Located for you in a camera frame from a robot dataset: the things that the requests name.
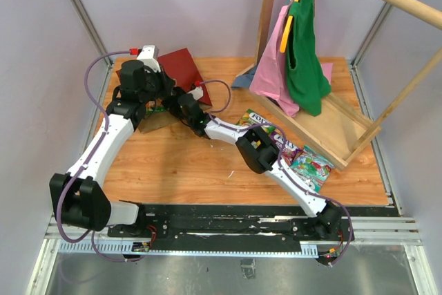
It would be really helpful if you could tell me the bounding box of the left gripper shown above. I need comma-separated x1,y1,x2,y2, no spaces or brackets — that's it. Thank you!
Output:
140,64,176,103

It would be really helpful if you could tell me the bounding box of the red paper bag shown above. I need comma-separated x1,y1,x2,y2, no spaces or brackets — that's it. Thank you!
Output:
106,49,211,133

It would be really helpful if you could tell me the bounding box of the green snack packet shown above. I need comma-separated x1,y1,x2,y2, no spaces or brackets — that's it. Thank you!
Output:
236,108,276,135

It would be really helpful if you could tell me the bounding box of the pink shirt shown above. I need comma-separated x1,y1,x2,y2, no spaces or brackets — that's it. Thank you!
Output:
250,6,332,117

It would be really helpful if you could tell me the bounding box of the purple snack packet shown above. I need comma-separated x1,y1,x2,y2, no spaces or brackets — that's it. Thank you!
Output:
270,131,302,165

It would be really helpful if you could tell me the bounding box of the yellow hanger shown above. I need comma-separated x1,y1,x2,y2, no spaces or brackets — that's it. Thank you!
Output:
279,0,315,53

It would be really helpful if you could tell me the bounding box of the green shirt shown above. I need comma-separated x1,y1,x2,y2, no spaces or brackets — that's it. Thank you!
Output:
285,0,332,117

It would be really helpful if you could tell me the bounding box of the teal Fox's candy packet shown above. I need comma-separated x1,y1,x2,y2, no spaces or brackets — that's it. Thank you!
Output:
290,145,335,192

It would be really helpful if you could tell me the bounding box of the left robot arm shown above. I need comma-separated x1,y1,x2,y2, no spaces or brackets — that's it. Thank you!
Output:
49,58,175,237

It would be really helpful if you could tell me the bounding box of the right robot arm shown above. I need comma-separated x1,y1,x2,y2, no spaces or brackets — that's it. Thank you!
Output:
162,93,343,240

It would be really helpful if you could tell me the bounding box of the blue-grey cloth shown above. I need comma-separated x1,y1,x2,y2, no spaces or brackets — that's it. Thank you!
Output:
231,66,257,89

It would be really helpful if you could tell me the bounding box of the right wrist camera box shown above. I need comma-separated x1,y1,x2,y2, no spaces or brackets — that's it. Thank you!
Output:
188,81,204,101

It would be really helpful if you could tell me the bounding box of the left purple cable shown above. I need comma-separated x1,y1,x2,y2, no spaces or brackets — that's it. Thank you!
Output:
56,47,146,263

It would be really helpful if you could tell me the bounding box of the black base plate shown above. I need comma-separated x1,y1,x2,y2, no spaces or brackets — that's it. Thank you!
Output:
107,204,354,253

